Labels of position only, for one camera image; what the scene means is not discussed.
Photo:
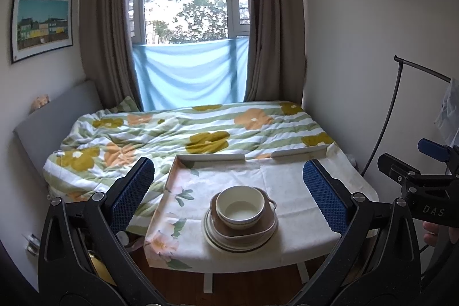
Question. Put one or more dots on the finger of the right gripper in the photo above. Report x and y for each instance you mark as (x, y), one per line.
(442, 153)
(402, 173)

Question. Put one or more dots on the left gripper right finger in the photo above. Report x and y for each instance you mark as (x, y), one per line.
(376, 260)

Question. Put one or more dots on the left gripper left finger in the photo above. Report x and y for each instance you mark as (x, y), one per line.
(65, 273)

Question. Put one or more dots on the pink lobed bowl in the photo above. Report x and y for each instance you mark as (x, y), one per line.
(269, 205)

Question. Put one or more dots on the duck pattern deep plate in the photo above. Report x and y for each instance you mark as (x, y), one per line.
(240, 241)

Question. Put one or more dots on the cream round bowl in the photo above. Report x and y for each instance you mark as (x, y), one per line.
(240, 207)

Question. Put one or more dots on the person's right hand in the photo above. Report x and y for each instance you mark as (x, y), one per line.
(431, 234)

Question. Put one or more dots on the yellow bedside stool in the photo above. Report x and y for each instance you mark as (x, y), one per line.
(100, 268)

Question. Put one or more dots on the white tray table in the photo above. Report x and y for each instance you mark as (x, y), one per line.
(251, 162)

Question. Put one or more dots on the floral cream tablecloth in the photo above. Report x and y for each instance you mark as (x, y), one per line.
(287, 191)

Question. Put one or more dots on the floral striped duvet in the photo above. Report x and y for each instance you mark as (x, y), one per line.
(101, 147)

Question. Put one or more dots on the black clothes rack pole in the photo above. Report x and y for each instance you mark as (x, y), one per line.
(401, 63)

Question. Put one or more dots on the grey padded headboard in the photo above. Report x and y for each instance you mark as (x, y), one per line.
(43, 131)

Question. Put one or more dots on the right brown curtain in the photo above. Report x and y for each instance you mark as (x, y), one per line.
(276, 66)

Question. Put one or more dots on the brown curtain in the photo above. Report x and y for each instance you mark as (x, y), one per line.
(106, 50)
(276, 66)

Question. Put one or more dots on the green patterned pillow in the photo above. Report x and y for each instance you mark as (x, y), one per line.
(127, 105)

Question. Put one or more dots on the small plush toy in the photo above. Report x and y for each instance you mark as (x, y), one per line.
(39, 102)

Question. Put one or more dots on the light blue window cloth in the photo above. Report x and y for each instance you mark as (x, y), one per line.
(197, 74)

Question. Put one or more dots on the framed city picture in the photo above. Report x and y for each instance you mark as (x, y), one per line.
(40, 26)

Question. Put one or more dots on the left brown curtain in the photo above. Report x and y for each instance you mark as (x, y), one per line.
(106, 50)

